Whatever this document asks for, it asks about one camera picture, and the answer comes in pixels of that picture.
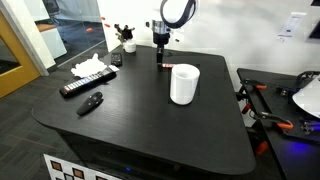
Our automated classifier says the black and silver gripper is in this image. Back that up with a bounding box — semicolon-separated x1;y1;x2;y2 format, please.
145;20;170;71

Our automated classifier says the red and white Expo marker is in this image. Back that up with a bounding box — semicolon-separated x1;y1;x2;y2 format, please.
162;64;174;69

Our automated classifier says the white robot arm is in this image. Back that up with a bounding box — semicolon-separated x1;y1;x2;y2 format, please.
145;0;199;69

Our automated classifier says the white vase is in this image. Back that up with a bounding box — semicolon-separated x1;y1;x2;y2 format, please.
124;40;136;53

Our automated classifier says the white ceramic mug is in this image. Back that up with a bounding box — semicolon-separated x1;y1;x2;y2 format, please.
170;64;200;105

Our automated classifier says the black TV remote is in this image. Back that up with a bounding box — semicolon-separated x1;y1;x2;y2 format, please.
111;53;122;66

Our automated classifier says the crumpled white tissue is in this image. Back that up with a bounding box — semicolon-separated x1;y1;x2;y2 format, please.
71;53;107;78

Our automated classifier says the small black clicker remote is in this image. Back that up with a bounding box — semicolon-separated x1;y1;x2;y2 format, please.
76;92;103;116

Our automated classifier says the long black and silver remote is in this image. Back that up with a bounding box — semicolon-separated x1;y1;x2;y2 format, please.
59;67;116;98

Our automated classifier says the checkered calibration board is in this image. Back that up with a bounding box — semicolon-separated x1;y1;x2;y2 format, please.
44;154;121;180

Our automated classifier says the black perforated side table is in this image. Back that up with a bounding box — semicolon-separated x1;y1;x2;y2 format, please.
237;68;320;180

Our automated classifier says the orange-handled clamp rear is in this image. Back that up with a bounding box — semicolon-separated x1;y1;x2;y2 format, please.
241;79;267;90

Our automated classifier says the orange-handled clamp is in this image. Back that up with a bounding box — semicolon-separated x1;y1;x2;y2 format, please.
241;79;267;90
256;112;293;130

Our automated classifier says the orange-handled clamp front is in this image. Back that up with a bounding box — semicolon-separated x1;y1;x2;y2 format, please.
256;112;293;130

